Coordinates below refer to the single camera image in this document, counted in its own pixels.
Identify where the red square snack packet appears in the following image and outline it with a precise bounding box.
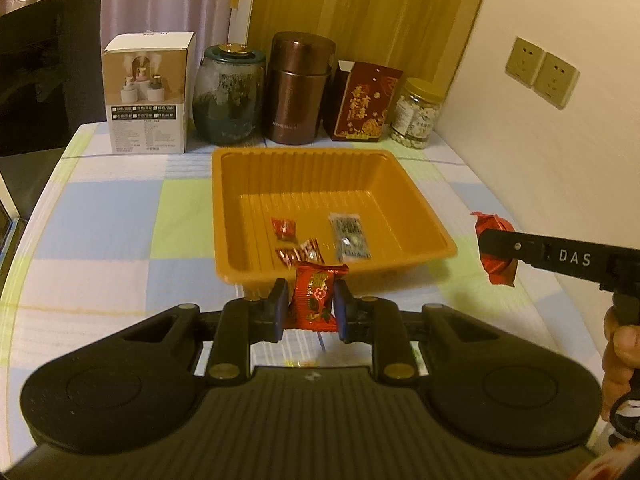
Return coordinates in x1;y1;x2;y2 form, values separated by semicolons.
472;211;518;287

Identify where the clear black snack packet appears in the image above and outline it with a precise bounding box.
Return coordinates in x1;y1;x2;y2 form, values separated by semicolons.
329;214;371;263

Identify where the dark red patterned candy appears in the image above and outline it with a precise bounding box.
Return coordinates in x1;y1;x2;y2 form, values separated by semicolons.
276;238;324;268

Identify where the person's right hand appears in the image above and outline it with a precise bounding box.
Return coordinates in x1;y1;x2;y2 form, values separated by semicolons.
601;307;640;422

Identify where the orange plastic tray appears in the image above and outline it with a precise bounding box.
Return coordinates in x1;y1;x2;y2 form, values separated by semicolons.
212;148;457;290

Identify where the checkered tablecloth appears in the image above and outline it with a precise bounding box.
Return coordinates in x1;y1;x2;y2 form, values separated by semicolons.
1;124;602;466

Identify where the clear jar of nuts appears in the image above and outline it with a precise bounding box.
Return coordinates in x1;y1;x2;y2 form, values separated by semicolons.
390;77;444;150

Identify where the green glass tea jar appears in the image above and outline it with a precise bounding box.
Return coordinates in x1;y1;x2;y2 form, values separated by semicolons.
192;44;266;146

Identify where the red gift box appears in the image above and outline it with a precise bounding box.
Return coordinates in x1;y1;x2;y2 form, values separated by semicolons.
323;61;404;142

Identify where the blue milk carton box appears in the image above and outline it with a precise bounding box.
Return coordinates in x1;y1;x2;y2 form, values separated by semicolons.
0;206;27;288

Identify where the white humidifier box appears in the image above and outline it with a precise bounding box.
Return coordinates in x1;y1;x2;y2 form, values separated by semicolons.
102;32;196;155

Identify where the brown metal canister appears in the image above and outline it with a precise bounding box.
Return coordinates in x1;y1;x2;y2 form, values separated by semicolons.
262;32;335;145

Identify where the black chair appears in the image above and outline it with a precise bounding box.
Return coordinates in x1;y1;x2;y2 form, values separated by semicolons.
1;0;105;219

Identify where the wall socket pair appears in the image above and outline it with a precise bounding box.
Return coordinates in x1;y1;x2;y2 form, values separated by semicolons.
506;37;580;110

